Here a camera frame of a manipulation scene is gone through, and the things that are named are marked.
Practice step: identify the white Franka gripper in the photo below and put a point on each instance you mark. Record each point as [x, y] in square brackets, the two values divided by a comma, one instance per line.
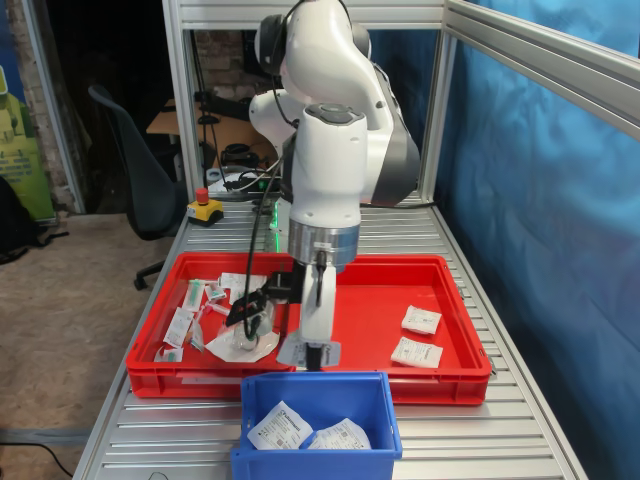
[312, 320]

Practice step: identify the white Fuhrmann bandage packet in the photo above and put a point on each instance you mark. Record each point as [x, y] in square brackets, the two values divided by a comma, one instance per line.
[280, 425]
[416, 352]
[340, 436]
[421, 320]
[287, 352]

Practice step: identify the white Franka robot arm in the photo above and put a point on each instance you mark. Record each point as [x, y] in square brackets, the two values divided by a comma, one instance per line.
[330, 165]

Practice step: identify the blue plastic storage bin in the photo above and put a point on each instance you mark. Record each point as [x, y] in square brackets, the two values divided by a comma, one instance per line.
[320, 395]

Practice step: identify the red plastic crate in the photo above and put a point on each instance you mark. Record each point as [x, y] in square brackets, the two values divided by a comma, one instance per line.
[370, 300]

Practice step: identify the large clear blister medical pack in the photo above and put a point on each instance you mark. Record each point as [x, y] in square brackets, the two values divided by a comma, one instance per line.
[225, 350]

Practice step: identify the pink syringe packet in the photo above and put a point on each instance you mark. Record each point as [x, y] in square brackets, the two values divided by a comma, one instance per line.
[215, 310]

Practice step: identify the white paper medical packet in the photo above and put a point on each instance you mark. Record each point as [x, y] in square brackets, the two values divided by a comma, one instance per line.
[235, 280]

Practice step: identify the green syringe packet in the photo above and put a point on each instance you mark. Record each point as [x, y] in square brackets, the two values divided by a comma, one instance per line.
[193, 295]
[215, 292]
[170, 355]

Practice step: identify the small orange needle packet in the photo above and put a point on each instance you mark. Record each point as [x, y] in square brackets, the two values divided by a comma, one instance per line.
[196, 340]

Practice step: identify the white printed medical packet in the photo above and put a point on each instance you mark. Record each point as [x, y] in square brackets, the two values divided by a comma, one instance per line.
[177, 327]

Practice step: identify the black power strip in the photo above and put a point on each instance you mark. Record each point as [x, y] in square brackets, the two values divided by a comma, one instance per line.
[260, 184]

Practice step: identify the yellow emergency stop button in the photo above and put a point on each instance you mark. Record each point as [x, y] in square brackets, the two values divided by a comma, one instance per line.
[205, 210]

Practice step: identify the black headset device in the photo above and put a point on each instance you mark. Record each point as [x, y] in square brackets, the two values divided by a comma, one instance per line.
[235, 152]

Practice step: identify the dark grey office chair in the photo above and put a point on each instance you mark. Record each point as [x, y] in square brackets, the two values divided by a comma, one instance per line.
[145, 190]

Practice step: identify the blue tarp curtain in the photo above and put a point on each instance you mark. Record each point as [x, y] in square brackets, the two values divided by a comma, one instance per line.
[550, 250]

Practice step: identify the wooden office desk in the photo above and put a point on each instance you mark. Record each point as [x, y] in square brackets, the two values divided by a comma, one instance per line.
[165, 122]

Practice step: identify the black backpack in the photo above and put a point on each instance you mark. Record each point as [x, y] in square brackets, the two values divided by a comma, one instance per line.
[15, 225]

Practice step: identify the green printed banner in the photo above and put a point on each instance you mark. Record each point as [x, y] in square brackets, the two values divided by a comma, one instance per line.
[20, 150]

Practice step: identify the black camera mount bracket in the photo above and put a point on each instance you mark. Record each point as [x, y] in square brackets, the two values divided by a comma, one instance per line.
[277, 287]

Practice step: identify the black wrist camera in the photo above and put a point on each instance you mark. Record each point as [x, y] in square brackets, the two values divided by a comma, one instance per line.
[245, 309]

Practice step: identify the aluminium cage frame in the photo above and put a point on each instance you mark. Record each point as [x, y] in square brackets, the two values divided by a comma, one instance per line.
[172, 100]

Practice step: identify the grey metal door post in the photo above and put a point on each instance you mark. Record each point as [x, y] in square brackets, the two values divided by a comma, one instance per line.
[55, 110]

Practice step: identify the aluminium profile rail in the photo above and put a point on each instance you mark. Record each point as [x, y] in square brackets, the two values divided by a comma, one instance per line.
[525, 55]

